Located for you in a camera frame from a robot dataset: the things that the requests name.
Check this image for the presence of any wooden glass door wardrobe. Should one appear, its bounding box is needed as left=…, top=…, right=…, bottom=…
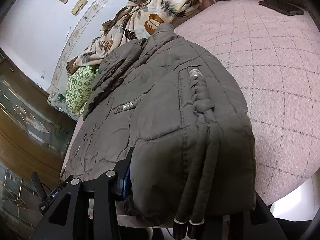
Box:
left=1, top=51, right=75, bottom=239

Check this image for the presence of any beige leaf print blanket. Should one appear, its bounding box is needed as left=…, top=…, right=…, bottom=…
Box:
left=66, top=0, right=203, bottom=75

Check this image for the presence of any black smartphone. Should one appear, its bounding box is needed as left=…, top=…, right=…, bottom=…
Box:
left=258, top=0, right=304, bottom=16

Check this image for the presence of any pink quilted bed sheet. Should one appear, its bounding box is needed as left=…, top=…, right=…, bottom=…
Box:
left=58, top=0, right=320, bottom=228

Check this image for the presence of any green white patterned pillow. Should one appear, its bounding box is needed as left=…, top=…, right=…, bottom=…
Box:
left=66, top=65, right=99, bottom=116

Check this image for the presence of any grey hooded puffer jacket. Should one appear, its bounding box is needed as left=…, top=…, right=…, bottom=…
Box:
left=63, top=23, right=256, bottom=227

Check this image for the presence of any beige wall switch plate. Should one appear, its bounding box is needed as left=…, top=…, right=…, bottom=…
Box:
left=71, top=0, right=88, bottom=16

